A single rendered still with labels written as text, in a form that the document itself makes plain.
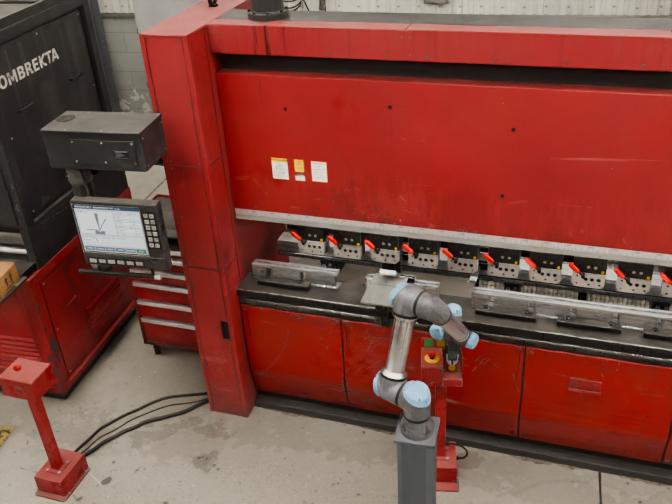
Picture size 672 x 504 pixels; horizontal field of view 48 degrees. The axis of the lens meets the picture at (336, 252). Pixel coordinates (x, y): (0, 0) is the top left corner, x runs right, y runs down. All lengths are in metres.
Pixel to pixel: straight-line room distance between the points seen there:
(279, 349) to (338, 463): 0.71
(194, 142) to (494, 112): 1.42
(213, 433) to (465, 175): 2.16
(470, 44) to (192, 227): 1.68
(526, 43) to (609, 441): 2.12
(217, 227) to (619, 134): 1.96
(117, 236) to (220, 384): 1.25
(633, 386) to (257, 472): 2.03
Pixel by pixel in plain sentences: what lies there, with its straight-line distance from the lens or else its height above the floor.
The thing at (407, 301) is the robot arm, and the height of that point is 1.37.
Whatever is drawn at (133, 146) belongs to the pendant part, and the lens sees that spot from 3.55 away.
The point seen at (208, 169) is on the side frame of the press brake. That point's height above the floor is 1.64.
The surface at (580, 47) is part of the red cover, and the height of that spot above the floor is 2.25.
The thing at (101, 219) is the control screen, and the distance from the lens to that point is 3.80.
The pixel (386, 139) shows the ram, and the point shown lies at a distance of 3.61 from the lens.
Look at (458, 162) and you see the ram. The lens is 3.58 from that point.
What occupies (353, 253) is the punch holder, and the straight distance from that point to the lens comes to 3.95.
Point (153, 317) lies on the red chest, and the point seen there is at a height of 0.35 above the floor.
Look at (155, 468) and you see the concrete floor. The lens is 4.54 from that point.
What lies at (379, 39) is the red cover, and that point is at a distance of 3.44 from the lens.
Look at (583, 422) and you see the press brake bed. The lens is 4.21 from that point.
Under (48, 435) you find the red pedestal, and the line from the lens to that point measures 4.39.
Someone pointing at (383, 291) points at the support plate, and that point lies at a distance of 3.87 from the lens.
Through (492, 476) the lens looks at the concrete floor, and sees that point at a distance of 4.33.
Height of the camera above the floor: 3.18
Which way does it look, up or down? 31 degrees down
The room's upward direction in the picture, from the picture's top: 4 degrees counter-clockwise
